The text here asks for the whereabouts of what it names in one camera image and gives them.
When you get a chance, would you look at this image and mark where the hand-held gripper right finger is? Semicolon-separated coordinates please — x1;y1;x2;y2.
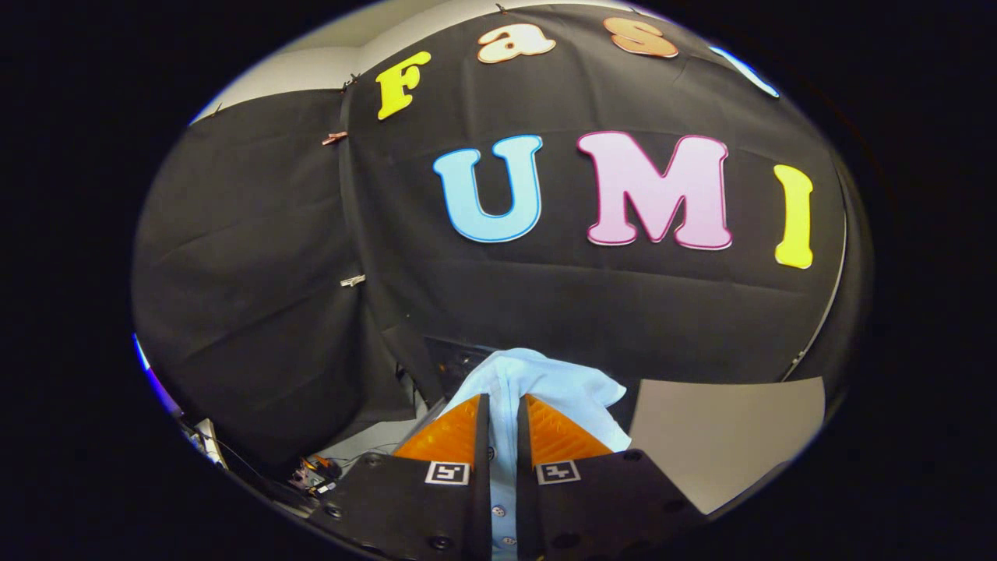
516;393;708;561

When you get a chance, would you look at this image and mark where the small white object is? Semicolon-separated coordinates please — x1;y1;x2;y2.
193;419;228;468

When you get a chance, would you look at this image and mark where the light blue shirt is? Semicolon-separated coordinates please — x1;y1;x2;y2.
440;348;633;561

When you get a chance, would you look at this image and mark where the black backdrop cloth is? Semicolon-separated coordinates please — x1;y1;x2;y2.
131;4;873;468

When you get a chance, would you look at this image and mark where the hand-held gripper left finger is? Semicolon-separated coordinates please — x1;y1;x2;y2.
310;393;493;561

